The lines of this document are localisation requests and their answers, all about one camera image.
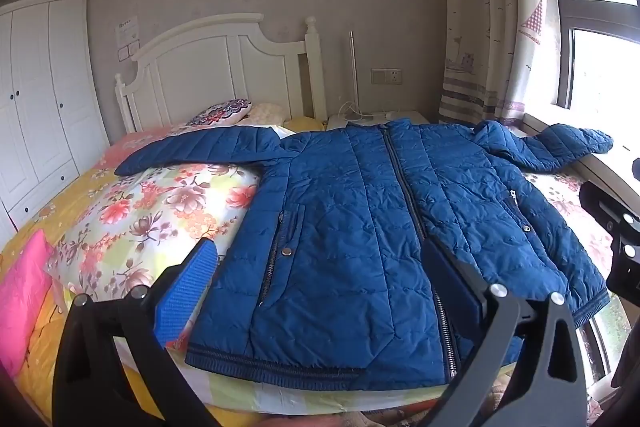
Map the blue quilted puffer jacket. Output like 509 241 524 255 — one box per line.
116 120 613 391

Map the yellow bed sheet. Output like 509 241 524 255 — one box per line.
0 126 166 425

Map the pink pillow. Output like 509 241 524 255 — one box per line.
0 230 52 377

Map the floral quilt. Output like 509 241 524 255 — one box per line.
44 161 616 417

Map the nautical print curtain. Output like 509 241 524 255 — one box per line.
438 0 547 124

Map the white wardrobe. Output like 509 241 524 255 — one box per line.
0 0 110 243

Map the slim white desk lamp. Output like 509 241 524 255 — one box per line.
337 30 373 122

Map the white nightstand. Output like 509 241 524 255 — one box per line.
326 109 428 130

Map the patterned round cushion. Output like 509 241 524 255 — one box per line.
186 98 252 127

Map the cream textured pillow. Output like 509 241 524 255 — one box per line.
240 103 286 127

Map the yellow pillow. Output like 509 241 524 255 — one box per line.
282 116 326 132

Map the white wooden headboard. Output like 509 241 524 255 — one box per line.
115 13 328 133

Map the window frame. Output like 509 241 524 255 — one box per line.
556 0 639 109

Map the wall socket plate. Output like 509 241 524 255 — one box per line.
371 68 402 86

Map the wall paper notice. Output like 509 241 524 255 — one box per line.
115 15 140 63

